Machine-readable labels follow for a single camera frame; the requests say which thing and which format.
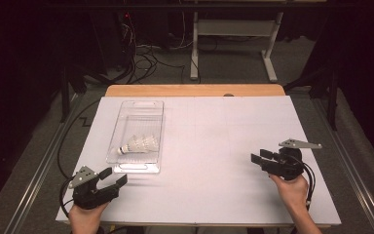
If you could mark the white metal desk frame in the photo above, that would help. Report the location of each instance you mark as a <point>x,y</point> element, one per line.
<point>237,27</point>

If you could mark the metal floor rail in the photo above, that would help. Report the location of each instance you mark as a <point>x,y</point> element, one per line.
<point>35,188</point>
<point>354,182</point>

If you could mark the person's right hand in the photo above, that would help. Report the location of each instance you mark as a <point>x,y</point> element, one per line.
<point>292,191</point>

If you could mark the wooden table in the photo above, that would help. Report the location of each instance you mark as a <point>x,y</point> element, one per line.
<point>191,90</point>

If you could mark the person's left hand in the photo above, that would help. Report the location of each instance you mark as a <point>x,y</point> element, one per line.
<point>86,219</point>

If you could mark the black metal stand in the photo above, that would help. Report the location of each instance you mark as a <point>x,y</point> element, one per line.
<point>65,97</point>
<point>332,104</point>

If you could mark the dark electronics rack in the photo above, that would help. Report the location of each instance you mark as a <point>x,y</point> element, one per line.
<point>117,39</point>

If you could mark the clear plastic container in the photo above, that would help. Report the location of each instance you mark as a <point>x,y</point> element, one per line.
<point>136,123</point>

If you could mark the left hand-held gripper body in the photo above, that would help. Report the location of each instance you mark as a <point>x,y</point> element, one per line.
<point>89,196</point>

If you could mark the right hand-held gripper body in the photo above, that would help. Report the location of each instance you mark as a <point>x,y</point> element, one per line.
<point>285,165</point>

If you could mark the white table cover board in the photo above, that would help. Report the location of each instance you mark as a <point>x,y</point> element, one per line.
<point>207,136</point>

